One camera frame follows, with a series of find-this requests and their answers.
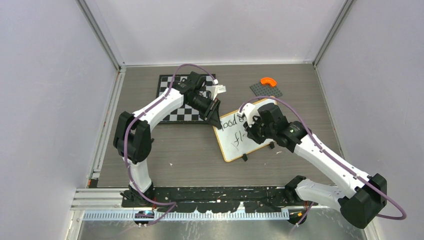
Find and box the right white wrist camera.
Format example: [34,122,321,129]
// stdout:
[236,103,260,127]

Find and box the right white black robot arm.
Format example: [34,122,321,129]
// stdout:
[237,103,387,229]

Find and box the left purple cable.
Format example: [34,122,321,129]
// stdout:
[123,63,220,227]

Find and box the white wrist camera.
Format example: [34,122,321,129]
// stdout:
[236,103,260,127]
[209,84,227,100]

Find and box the black white checkerboard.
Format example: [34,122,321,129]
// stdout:
[156,73,216,124]

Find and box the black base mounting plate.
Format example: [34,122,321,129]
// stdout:
[120,186,309,214]

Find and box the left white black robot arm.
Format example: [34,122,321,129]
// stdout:
[113,71,226,207]

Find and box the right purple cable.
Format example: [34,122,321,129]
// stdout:
[237,96,408,227]

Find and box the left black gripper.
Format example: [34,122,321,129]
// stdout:
[187,95,222,130]

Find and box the orange curved block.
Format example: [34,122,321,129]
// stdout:
[260,77,278,88]

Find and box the yellow framed whiteboard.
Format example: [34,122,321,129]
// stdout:
[213,110,272,163]

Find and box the grey lego baseplate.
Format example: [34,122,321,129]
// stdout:
[249,82,283,98]

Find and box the purple cable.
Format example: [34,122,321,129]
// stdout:
[123,63,220,227]
[237,96,408,227]

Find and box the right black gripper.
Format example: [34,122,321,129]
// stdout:
[243,113,276,145]

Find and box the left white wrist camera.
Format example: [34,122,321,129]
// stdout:
[209,84,227,100]

